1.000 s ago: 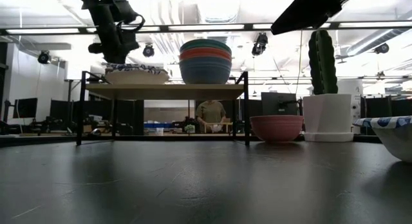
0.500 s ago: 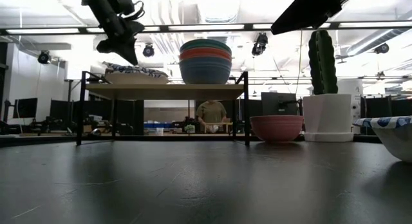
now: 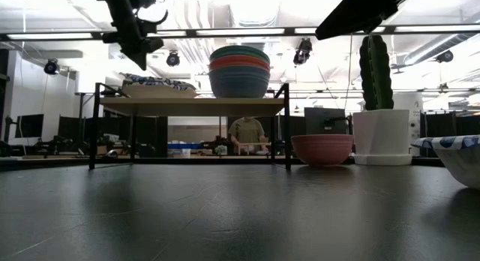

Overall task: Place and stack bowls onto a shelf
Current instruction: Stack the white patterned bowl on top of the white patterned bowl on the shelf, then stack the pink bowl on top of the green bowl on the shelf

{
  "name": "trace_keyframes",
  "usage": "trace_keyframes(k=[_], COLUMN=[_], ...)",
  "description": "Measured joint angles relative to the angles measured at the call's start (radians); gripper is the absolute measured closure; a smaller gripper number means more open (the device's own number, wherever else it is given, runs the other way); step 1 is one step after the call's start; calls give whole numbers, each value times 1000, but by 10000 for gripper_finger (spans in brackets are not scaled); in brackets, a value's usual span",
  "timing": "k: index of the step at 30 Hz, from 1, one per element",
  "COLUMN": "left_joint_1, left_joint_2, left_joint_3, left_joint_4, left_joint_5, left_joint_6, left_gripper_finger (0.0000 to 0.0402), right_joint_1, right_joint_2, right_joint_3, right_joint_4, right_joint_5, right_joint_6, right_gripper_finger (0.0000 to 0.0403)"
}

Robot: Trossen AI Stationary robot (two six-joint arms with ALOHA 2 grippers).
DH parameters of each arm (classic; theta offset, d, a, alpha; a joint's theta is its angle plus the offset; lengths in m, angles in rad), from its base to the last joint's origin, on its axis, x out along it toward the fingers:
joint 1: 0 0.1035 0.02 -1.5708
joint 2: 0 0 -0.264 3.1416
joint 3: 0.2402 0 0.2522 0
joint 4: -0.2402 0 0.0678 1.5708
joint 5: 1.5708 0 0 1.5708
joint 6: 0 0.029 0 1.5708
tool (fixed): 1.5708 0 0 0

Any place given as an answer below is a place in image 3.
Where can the blue storage bins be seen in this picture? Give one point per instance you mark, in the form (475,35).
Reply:
(183,145)

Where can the wooden shelf with black legs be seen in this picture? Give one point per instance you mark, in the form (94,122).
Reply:
(195,106)

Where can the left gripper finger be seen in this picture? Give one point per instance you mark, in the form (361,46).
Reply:
(111,37)
(140,47)

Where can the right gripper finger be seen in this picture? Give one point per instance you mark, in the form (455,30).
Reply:
(356,13)

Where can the black overhead frame bar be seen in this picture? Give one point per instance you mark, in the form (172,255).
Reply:
(191,32)

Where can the small potted plant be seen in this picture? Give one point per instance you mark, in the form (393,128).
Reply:
(221,150)

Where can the black table mat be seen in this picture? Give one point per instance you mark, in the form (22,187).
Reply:
(225,216)

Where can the green cactus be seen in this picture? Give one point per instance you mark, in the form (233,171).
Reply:
(377,73)

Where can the pink bowl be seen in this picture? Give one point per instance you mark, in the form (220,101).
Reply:
(322,150)

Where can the black monitor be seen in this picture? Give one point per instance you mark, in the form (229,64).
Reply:
(29,126)
(318,120)

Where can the black ceiling spotlight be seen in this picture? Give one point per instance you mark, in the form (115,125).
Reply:
(173,58)
(303,51)
(445,56)
(51,67)

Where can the white cylindrical appliance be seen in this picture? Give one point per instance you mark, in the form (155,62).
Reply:
(415,103)

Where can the white plant pot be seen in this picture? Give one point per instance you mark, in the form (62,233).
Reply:
(382,137)

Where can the person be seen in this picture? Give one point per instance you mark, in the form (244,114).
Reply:
(247,131)

